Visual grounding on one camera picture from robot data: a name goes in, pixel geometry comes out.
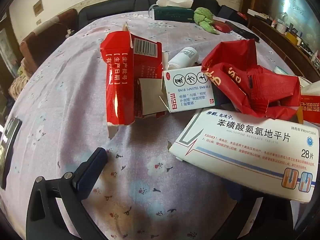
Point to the black case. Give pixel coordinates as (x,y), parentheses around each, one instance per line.
(240,30)

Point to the black bag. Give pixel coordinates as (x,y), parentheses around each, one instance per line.
(232,12)

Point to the etched glass panel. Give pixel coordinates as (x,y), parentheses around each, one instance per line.
(295,2)

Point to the red orange paper carton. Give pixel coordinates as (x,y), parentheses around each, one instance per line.
(311,105)

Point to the white charger plug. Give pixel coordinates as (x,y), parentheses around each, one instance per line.
(69,33)

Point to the white blue medicine box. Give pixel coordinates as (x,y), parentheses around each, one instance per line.
(250,142)

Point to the crumpled red wrapper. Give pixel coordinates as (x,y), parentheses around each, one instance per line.
(237,85)

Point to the brown chair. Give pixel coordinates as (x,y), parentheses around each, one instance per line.
(50,30)

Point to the red pouch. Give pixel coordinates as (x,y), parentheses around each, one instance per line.
(222,27)

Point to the black flat device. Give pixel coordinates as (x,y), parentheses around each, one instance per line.
(10,150)

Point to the white plastic bottle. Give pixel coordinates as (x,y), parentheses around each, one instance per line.
(183,57)

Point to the torn red carton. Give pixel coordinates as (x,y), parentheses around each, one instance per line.
(117,80)

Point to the wooden partition cabinet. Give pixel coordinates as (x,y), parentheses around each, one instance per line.
(275,37)

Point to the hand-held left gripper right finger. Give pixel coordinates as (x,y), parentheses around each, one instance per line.
(262,217)

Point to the pale green packet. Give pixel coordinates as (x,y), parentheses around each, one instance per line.
(280,70)

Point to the black sofa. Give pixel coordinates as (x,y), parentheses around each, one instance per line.
(112,7)

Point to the dark green tissue box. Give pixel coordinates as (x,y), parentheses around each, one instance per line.
(172,15)

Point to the white green medicine box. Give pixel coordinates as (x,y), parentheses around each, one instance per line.
(187,90)

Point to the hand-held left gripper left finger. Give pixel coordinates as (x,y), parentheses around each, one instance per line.
(92,165)

